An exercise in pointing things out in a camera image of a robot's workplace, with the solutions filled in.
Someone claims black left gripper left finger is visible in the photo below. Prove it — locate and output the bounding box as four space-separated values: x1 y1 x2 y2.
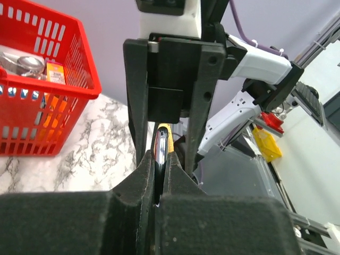
1 151 155 254

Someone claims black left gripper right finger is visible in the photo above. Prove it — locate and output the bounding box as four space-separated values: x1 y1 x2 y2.
156 152 301 254

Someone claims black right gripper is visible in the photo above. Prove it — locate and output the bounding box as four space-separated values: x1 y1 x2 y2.
123 36 225 173

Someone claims brass padlock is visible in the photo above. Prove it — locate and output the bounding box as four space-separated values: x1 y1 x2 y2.
153 123 174 207

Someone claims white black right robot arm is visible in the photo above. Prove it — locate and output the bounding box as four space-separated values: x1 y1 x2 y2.
123 1 303 174

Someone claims red emergency stop button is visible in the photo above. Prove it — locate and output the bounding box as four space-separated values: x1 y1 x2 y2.
261 112 284 134

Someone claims orange packet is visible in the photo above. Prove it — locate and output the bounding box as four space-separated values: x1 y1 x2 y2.
38 61 67 142

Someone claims red plastic shopping basket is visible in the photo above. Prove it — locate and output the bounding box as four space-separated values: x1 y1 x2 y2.
1 1 101 156

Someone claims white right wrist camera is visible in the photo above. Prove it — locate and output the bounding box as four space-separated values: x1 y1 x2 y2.
135 0 202 39

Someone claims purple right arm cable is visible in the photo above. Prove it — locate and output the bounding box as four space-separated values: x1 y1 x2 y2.
228 0 289 58

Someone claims black and aluminium base rail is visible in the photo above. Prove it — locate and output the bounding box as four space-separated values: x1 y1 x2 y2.
290 211 339 254

